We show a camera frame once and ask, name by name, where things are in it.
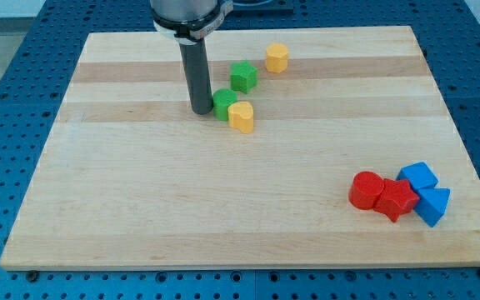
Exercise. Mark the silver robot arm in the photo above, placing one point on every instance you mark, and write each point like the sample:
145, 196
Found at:
189, 21

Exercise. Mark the yellow heart block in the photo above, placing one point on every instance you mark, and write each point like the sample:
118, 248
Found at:
241, 116

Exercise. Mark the yellow hexagon block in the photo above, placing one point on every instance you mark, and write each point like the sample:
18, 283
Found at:
276, 60

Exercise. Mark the green cylinder block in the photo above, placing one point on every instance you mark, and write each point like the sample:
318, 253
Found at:
222, 99

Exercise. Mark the green star block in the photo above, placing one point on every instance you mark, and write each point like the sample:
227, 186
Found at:
243, 77

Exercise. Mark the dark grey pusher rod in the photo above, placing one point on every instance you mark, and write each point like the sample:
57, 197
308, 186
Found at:
195, 65

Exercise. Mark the light wooden board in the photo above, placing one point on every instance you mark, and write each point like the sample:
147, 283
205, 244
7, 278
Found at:
131, 179

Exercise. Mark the red cylinder block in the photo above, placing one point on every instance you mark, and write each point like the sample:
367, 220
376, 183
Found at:
365, 190

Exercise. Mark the red star block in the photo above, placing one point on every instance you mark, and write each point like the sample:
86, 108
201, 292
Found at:
397, 198

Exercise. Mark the blue cube block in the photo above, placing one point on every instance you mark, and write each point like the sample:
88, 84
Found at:
419, 175

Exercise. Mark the blue triangle block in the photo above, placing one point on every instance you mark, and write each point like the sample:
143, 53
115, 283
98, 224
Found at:
432, 204

